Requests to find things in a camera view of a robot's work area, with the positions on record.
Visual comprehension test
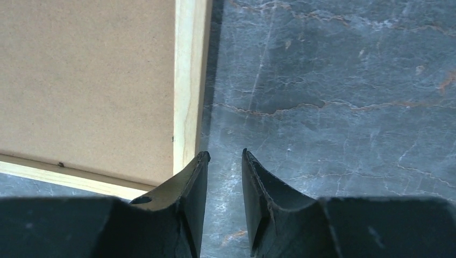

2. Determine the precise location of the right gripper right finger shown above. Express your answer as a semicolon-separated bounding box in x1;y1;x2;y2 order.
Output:
242;149;455;257

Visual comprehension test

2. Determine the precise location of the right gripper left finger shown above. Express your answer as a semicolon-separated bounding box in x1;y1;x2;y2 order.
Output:
1;151;210;257

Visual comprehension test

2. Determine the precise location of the wooden picture frame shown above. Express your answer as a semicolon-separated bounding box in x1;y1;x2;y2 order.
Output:
1;1;212;199

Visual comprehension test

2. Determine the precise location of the brown backing board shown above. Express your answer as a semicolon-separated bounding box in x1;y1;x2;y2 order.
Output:
1;1;175;185

